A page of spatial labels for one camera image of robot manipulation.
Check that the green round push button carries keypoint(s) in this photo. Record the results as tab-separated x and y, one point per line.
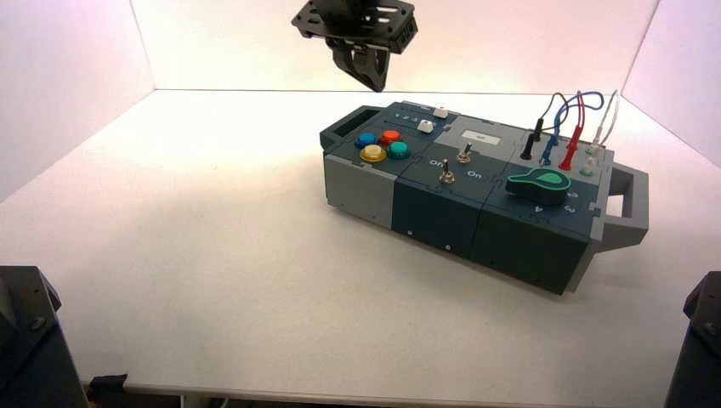
398	150

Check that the red round push button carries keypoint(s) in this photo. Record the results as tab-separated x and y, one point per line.
390	137

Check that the metal toggle switch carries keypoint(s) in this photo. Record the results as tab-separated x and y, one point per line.
464	154
446	173

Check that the yellow round push button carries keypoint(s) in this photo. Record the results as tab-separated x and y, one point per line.
373	153

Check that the blue round push button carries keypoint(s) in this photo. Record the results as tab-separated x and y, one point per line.
366	139

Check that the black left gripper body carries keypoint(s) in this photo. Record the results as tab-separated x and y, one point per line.
360	22

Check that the black table edge clamp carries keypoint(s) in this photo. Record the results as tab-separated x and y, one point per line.
107	385

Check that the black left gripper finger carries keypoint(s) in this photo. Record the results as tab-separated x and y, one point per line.
345	59
377	70

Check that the grey and blue control box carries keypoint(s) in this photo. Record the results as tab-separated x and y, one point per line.
435	211

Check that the green and black rotary knob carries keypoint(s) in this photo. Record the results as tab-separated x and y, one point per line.
539	188

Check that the small white display screen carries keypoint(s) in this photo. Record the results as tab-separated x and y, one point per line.
480	137

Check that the white slider knob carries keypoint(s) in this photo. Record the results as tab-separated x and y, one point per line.
425	126
441	112

